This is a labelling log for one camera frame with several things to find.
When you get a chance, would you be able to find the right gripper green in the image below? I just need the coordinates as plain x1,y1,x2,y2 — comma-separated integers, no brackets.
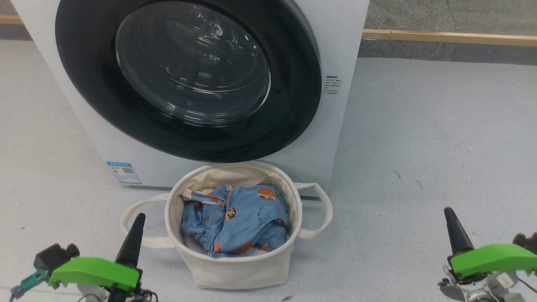
444,207,537,280

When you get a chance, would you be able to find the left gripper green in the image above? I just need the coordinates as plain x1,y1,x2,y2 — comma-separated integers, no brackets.
48,213,146,291

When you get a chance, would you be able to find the blue cartoon print garment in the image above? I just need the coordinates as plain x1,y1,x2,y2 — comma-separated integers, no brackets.
180,185,291,258

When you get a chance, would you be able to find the cream canvas laundry basket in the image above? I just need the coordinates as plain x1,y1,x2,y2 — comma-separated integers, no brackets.
120,161,333,290

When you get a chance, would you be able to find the white front-load washing machine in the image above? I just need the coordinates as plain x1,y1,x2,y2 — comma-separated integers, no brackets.
10,0,370,198

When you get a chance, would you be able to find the white cloth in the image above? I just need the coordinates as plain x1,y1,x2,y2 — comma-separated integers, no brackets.
183,235,277,258

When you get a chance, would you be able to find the blue energy label sticker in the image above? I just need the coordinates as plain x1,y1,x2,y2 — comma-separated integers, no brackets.
106,161,142,185

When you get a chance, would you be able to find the left teal plug cable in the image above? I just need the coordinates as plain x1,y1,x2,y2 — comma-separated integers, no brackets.
10,269,49,300

